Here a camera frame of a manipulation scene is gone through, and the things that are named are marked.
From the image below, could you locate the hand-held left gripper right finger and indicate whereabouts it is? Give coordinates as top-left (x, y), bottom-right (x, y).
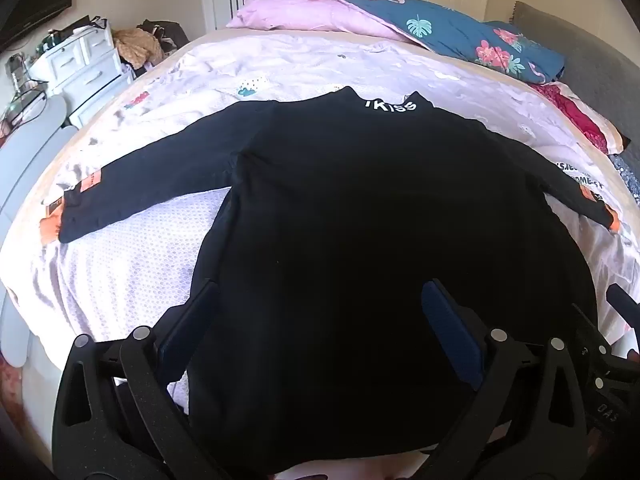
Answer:
top-left (421, 277), bottom-right (588, 480)

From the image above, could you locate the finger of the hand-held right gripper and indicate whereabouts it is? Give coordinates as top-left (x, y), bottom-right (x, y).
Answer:
top-left (606, 283), bottom-right (640, 318)
top-left (572, 302), bottom-right (613, 356)

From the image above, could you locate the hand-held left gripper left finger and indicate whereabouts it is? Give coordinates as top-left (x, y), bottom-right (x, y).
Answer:
top-left (52, 279), bottom-right (223, 480)

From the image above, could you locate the black long-sleeved sweater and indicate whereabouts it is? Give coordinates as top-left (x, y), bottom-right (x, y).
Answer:
top-left (57, 85), bottom-right (621, 476)

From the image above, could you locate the dark patterned pillow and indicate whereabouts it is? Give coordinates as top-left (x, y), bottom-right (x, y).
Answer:
top-left (607, 152), bottom-right (640, 196)

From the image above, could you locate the red floral pillow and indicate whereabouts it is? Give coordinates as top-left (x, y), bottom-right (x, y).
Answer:
top-left (530, 80), bottom-right (632, 156)

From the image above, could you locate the grey plastic chair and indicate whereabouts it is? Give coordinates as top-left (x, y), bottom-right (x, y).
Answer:
top-left (0, 92), bottom-right (76, 371)

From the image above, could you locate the grey padded headboard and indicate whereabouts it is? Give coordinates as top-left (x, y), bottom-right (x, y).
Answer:
top-left (512, 1), bottom-right (640, 161)

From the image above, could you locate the white drawer cabinet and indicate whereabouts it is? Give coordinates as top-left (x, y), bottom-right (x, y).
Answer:
top-left (27, 22), bottom-right (133, 128)

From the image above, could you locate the tan cloth pile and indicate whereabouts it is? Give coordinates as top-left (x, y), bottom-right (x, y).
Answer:
top-left (112, 27), bottom-right (166, 68)

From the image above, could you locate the pink and blue floral quilt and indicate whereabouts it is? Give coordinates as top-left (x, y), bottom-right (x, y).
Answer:
top-left (226, 0), bottom-right (567, 85)

